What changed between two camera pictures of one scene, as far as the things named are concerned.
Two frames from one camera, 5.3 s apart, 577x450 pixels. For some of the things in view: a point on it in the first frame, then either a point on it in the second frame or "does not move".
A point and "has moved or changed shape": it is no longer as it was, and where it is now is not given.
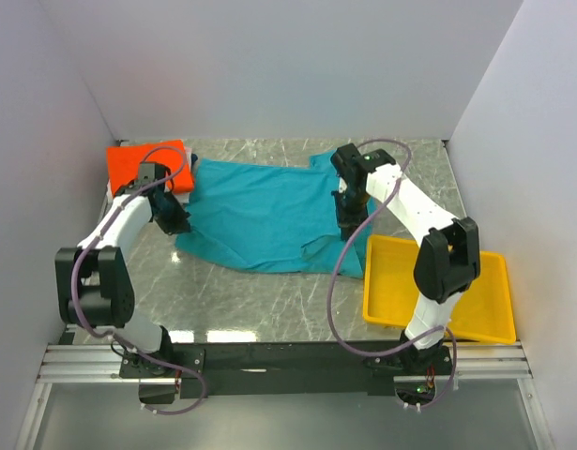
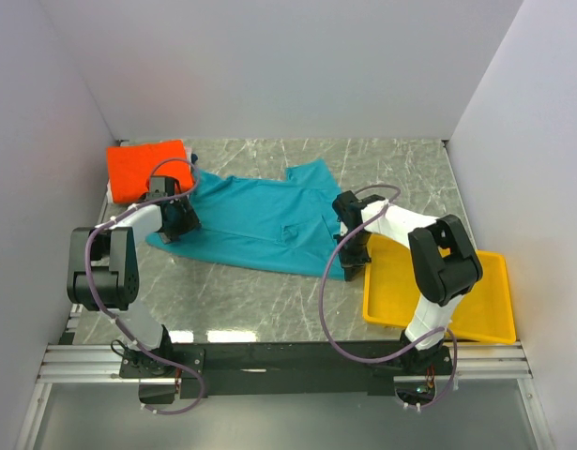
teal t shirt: [274, 217] has moved or changed shape
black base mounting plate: [270, 369] does not move
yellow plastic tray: [484, 313] does not move
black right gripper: [348, 223] -> [354, 264]
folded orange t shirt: [123, 163] does not move
